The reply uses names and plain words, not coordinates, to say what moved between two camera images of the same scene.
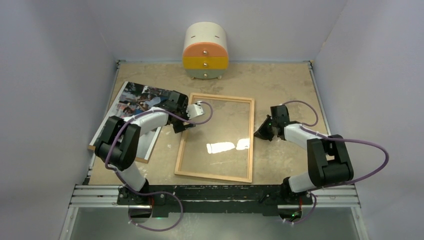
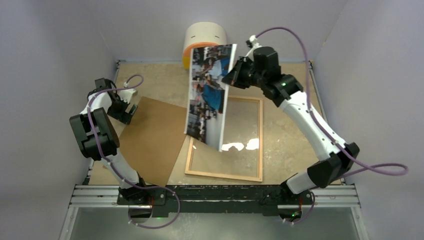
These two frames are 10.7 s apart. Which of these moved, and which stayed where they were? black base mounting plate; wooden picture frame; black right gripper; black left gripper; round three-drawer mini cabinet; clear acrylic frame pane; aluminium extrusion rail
Moved: wooden picture frame; black left gripper; black right gripper; clear acrylic frame pane
Stayed: aluminium extrusion rail; black base mounting plate; round three-drawer mini cabinet
